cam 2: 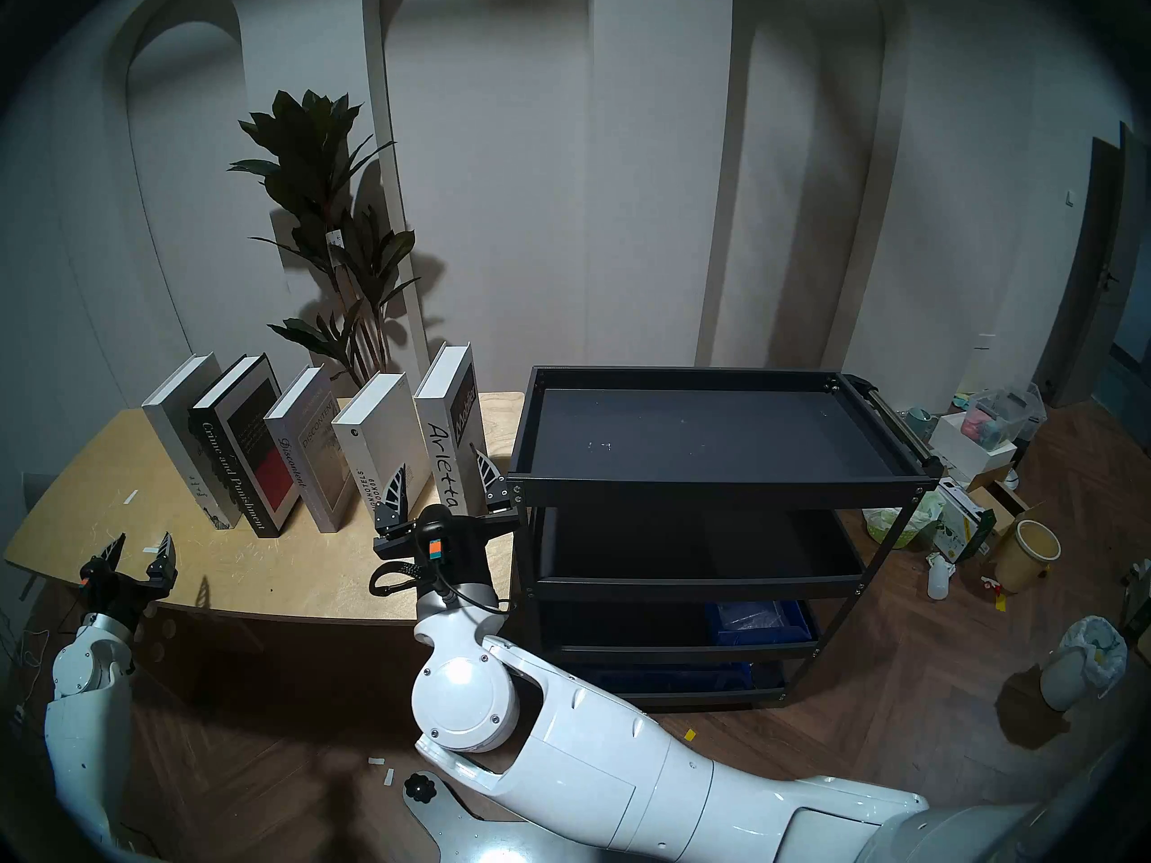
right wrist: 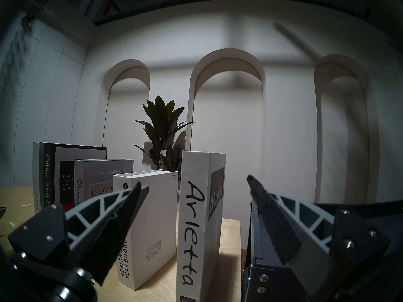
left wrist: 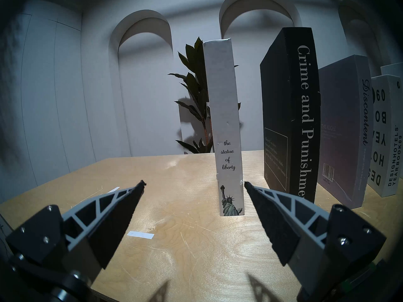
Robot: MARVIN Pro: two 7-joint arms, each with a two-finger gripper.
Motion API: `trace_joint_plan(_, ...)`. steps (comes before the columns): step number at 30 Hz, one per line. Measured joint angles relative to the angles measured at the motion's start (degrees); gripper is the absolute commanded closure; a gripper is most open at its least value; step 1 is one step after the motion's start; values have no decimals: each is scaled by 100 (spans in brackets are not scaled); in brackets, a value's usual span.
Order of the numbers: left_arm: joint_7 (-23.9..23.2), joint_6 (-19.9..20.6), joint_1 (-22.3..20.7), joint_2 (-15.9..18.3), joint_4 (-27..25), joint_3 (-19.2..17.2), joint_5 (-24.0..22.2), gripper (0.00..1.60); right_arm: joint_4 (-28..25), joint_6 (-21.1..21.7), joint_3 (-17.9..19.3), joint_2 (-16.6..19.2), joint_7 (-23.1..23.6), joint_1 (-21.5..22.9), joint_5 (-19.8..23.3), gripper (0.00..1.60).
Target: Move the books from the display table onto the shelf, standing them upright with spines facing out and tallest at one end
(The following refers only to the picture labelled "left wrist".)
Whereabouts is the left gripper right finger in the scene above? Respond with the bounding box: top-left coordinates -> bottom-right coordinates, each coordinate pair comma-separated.
244,181 -> 387,301

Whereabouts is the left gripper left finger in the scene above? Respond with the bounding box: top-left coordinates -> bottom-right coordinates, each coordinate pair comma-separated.
6,180 -> 147,284

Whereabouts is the grey Discontent book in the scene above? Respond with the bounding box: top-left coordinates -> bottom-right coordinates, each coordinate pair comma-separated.
317,54 -> 374,210

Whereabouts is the white Design Hotels yearbook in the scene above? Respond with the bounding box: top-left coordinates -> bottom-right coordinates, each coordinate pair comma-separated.
366,74 -> 403,198

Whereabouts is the light wooden display table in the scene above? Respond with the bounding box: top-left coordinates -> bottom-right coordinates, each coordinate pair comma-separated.
0,150 -> 403,302

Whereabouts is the long white table tape strip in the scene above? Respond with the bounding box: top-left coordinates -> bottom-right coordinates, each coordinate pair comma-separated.
127,231 -> 155,240

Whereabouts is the black Crime and Punishment book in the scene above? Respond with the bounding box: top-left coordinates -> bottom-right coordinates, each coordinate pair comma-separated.
259,27 -> 322,204

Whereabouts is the grey Statue of Liberty book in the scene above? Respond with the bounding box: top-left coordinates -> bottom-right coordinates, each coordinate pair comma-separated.
202,38 -> 245,217

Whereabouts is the dark green potted plant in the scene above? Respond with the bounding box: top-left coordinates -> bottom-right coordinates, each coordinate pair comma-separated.
167,36 -> 243,154

